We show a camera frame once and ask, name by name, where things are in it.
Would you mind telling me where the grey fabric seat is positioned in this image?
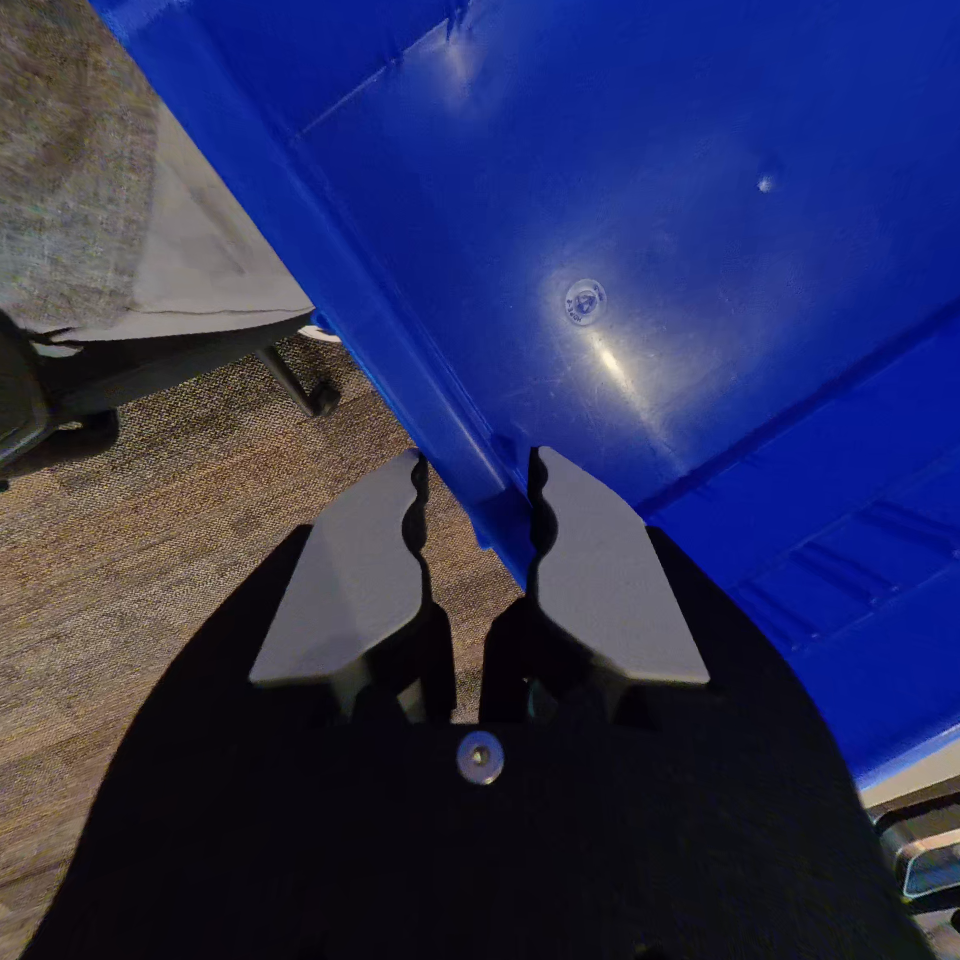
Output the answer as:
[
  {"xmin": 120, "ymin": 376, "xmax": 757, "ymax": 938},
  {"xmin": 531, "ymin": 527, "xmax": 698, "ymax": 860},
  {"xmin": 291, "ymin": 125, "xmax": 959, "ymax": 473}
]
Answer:
[{"xmin": 0, "ymin": 0, "xmax": 342, "ymax": 421}]

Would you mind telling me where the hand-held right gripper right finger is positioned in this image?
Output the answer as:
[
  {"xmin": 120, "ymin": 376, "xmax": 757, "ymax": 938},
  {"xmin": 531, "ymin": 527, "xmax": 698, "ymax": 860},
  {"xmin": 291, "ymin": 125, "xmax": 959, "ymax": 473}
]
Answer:
[{"xmin": 527, "ymin": 446, "xmax": 711, "ymax": 687}]

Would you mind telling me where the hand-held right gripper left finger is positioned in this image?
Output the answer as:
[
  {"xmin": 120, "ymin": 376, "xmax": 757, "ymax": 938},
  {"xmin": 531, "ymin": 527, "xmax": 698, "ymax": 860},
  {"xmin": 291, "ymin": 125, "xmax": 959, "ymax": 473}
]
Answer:
[{"xmin": 247, "ymin": 447, "xmax": 435, "ymax": 687}]

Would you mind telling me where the blue plastic bin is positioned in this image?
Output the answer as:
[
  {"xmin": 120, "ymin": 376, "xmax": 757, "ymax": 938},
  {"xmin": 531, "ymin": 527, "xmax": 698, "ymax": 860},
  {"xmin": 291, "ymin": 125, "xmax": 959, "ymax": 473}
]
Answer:
[{"xmin": 88, "ymin": 0, "xmax": 960, "ymax": 792}]

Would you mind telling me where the dark chair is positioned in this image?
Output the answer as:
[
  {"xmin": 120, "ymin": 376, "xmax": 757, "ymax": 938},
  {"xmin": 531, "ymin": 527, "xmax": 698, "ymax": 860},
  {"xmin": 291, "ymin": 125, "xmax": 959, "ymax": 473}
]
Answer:
[{"xmin": 0, "ymin": 315, "xmax": 121, "ymax": 492}]

